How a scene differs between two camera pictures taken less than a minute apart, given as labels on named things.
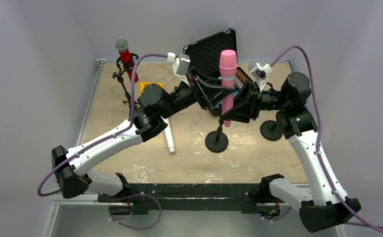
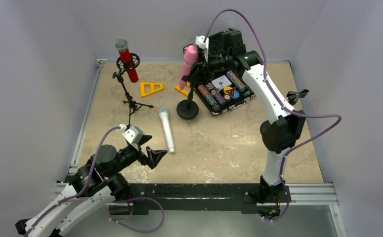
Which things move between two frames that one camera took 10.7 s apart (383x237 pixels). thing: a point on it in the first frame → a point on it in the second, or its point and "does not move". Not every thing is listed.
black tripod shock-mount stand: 118,75 does not move
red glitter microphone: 121,44 does not move
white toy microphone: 168,136 does not move
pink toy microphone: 228,61 → 191,55
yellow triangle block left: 143,84 does not move
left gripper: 198,92 → 142,151
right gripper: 253,101 → 201,65
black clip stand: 217,141 → 188,109
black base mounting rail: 141,197 does not move
